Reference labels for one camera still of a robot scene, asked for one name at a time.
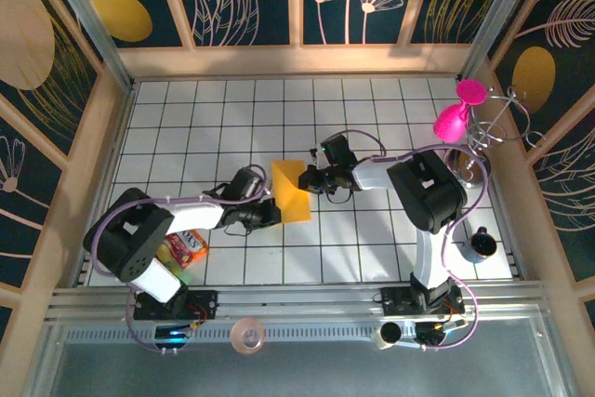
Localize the yellow cloth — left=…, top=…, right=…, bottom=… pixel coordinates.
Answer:
left=271, top=159, right=312, bottom=224

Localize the orange snack bag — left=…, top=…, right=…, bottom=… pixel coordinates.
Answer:
left=155, top=229, right=210, bottom=271

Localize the pink tape roll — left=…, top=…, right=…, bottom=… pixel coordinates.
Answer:
left=230, top=316, right=267, bottom=355

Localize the pink plastic goblet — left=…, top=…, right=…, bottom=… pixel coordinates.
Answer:
left=433, top=79, right=489, bottom=142

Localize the left black controller box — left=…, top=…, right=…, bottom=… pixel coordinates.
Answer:
left=154, top=324, right=192, bottom=351

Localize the black controller box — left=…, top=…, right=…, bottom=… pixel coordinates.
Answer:
left=415, top=317, right=469, bottom=352
left=154, top=324, right=192, bottom=351

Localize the grey metal panel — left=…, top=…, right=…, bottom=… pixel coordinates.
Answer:
left=27, top=317, right=577, bottom=397

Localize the dark mug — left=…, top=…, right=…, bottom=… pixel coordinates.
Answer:
left=459, top=225, right=499, bottom=264

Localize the white tape roll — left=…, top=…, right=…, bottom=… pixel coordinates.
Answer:
left=374, top=321, right=403, bottom=351

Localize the right black controller box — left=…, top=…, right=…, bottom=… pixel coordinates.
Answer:
left=415, top=317, right=469, bottom=352

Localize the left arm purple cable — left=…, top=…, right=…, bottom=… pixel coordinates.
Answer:
left=87, top=164, right=273, bottom=355

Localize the aluminium mounting rail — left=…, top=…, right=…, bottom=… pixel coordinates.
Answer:
left=46, top=280, right=549, bottom=324

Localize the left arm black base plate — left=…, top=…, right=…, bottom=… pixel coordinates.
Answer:
left=133, top=288, right=219, bottom=322

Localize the slotted grey cable duct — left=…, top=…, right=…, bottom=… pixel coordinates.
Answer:
left=64, top=325, right=545, bottom=345

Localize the silver wire glass rack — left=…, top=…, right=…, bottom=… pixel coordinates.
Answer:
left=443, top=85, right=549, bottom=190

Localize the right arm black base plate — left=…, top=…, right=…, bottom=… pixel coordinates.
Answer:
left=379, top=285, right=466, bottom=317

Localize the aluminium frame post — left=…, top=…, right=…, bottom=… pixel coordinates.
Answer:
left=458, top=0, right=545, bottom=82
left=36, top=0, right=137, bottom=91

